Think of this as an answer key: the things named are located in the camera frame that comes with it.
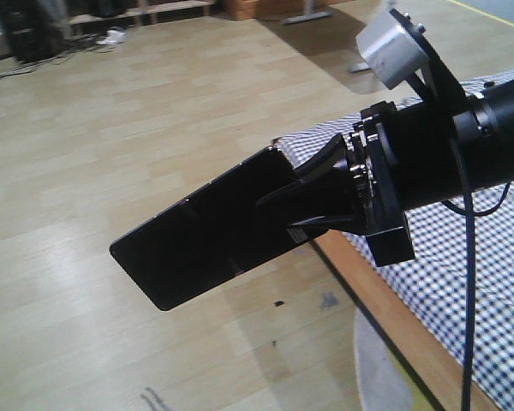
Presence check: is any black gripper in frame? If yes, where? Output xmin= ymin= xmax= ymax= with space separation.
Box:
xmin=256 ymin=102 xmax=471 ymax=266

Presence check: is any black smartphone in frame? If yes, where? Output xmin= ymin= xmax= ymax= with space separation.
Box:
xmin=110 ymin=146 xmax=324 ymax=311

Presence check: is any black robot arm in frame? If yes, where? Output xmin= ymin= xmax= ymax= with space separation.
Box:
xmin=256 ymin=80 xmax=514 ymax=266

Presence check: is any white power strip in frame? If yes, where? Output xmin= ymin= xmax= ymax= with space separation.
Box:
xmin=96 ymin=27 xmax=127 ymax=45

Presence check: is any black computer tower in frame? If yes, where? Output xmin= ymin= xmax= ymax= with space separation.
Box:
xmin=0 ymin=0 xmax=68 ymax=63

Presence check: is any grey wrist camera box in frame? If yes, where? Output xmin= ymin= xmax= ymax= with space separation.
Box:
xmin=356 ymin=9 xmax=429 ymax=90

